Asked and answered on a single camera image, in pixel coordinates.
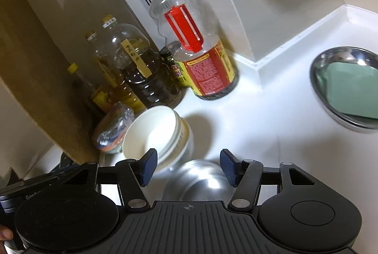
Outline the dark oil bottle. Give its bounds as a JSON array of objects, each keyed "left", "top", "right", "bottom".
[{"left": 102, "top": 14, "right": 185, "bottom": 109}]

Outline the green square plate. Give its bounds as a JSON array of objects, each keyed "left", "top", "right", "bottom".
[{"left": 320, "top": 62, "right": 378, "bottom": 120}]

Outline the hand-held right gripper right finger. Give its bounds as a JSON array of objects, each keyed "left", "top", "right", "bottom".
[{"left": 220, "top": 149, "right": 316, "bottom": 211}]

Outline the wide stainless steel plate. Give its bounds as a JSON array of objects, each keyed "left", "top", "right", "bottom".
[{"left": 309, "top": 46, "right": 378, "bottom": 133}]

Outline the person's left hand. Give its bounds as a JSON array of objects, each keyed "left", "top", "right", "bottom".
[{"left": 0, "top": 224, "right": 14, "bottom": 243}]

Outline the black gas stove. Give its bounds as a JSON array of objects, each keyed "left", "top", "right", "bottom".
[{"left": 56, "top": 150, "right": 79, "bottom": 173}]

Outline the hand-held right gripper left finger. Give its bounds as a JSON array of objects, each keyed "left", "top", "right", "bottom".
[{"left": 61, "top": 148, "right": 158, "bottom": 211}]

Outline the small dark jar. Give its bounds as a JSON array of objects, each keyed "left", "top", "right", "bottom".
[{"left": 159, "top": 45, "right": 191, "bottom": 89}]

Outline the yellow oil bottle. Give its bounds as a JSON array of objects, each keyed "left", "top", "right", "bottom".
[{"left": 84, "top": 30, "right": 146, "bottom": 113}]

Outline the stainless steel pot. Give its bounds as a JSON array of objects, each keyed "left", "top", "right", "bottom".
[{"left": 161, "top": 159, "right": 262, "bottom": 201}]

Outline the plastic wrapped package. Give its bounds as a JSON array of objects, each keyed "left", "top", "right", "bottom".
[{"left": 94, "top": 103, "right": 136, "bottom": 154}]

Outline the large red label sauce bottle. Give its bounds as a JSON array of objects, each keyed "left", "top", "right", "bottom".
[{"left": 148, "top": 0, "right": 240, "bottom": 101}]

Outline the small yellow cap bottle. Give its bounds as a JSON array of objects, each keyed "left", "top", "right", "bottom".
[{"left": 67, "top": 62, "right": 110, "bottom": 115}]

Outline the brown splash guard panel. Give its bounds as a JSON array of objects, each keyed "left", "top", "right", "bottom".
[{"left": 0, "top": 0, "right": 148, "bottom": 166}]

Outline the cream ribbed bowl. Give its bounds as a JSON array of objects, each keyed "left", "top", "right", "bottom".
[{"left": 122, "top": 105, "right": 181, "bottom": 175}]

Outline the white ceramic bowl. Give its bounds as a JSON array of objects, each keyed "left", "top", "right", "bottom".
[{"left": 156, "top": 116, "right": 195, "bottom": 173}]

